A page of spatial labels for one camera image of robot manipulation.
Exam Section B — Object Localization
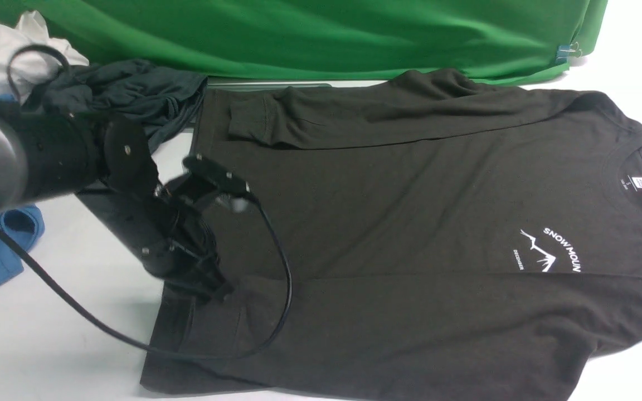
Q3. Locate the green backdrop cloth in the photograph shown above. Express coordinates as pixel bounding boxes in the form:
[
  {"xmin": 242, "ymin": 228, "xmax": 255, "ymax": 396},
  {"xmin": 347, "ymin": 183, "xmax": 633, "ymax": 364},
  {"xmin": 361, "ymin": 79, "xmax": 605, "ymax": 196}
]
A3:
[{"xmin": 0, "ymin": 1, "xmax": 608, "ymax": 85}]

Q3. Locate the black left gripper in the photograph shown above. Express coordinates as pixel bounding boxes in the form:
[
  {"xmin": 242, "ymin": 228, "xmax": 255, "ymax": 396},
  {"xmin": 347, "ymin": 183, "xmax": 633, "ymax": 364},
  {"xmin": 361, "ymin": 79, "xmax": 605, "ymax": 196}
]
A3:
[{"xmin": 76, "ymin": 114, "xmax": 235, "ymax": 302}]

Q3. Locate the gray long-sleeved shirt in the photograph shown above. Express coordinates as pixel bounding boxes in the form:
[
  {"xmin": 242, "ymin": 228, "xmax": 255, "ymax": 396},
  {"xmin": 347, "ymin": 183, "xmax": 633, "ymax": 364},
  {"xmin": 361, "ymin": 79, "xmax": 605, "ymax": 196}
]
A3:
[{"xmin": 140, "ymin": 70, "xmax": 642, "ymax": 400}]

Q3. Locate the white shirt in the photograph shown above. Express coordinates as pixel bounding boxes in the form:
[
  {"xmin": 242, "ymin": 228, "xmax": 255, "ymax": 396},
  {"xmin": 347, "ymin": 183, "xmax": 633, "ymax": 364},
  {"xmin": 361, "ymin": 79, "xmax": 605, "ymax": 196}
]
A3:
[{"xmin": 0, "ymin": 11, "xmax": 89, "ymax": 100}]

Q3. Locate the blue binder clip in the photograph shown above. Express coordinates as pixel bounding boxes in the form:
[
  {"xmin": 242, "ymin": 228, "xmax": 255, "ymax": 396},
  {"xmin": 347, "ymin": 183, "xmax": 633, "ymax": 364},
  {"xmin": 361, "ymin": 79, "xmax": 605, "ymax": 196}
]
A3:
[{"xmin": 555, "ymin": 42, "xmax": 583, "ymax": 64}]

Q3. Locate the metal table cable tray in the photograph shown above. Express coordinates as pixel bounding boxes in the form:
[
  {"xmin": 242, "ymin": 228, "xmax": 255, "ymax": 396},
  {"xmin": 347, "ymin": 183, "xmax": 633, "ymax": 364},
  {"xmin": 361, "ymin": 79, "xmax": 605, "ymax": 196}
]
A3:
[{"xmin": 207, "ymin": 81, "xmax": 333, "ymax": 90}]

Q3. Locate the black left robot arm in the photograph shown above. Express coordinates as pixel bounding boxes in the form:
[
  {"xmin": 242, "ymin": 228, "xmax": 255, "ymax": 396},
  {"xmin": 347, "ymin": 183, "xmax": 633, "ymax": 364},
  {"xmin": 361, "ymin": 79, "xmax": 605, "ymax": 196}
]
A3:
[{"xmin": 0, "ymin": 101, "xmax": 234, "ymax": 301}]

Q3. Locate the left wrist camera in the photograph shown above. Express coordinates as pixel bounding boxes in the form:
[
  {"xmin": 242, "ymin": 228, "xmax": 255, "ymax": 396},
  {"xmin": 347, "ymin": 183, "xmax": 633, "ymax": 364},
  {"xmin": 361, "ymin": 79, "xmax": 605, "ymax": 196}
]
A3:
[{"xmin": 183, "ymin": 154, "xmax": 261, "ymax": 213}]

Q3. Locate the dark teal shirt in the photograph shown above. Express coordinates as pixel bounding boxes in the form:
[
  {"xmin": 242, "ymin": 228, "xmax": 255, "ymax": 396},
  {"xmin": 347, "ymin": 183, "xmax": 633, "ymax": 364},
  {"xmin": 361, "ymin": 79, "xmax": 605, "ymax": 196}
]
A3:
[{"xmin": 23, "ymin": 59, "xmax": 208, "ymax": 153}]

